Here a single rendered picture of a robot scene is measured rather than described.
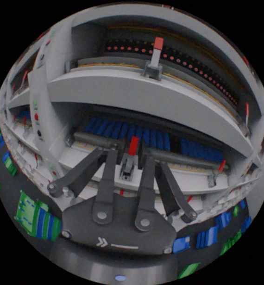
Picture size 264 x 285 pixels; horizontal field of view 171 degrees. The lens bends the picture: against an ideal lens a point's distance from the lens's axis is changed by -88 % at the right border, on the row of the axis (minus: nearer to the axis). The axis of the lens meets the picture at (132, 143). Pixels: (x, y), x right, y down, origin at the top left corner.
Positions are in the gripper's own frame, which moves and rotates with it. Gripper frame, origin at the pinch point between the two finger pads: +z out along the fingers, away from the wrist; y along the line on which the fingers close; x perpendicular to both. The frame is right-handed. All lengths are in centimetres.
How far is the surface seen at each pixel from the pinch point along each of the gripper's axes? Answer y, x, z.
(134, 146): 0.1, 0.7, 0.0
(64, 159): -16.0, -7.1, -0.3
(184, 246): 86, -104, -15
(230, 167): 42.4, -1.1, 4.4
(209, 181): 25.7, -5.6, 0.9
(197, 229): 110, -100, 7
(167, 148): 9.2, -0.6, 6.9
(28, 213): -59, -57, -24
